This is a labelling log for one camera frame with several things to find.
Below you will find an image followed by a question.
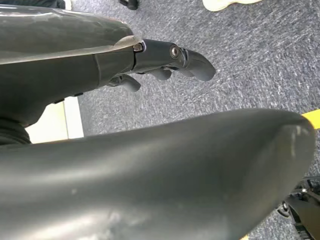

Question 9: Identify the pale person's shoe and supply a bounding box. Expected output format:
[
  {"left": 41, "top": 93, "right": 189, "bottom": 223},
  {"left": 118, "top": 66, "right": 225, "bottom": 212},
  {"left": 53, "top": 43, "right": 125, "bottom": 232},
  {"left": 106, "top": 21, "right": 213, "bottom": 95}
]
[{"left": 202, "top": 0, "right": 263, "bottom": 12}]

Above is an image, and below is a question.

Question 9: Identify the black chair caster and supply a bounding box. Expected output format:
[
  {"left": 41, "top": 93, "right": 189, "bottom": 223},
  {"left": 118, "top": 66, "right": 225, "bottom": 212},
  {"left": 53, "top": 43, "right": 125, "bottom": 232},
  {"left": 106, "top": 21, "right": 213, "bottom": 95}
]
[{"left": 118, "top": 0, "right": 140, "bottom": 11}]

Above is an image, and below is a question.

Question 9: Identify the black robot foot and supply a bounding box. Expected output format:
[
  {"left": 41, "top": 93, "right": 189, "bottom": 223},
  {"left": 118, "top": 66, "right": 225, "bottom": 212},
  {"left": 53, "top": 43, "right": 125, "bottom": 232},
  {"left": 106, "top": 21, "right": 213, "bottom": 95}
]
[{"left": 276, "top": 175, "right": 320, "bottom": 240}]

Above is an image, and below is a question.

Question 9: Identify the yellow floor tape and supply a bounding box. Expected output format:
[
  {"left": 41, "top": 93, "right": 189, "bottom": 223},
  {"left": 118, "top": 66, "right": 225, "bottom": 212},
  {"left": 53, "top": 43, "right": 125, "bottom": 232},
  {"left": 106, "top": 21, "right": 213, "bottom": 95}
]
[{"left": 301, "top": 108, "right": 320, "bottom": 130}]

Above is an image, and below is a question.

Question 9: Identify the dark object with white edge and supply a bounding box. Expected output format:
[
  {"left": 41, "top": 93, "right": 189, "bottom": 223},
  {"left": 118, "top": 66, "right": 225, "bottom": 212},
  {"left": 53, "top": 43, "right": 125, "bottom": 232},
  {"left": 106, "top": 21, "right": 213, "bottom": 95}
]
[{"left": 0, "top": 0, "right": 73, "bottom": 11}]

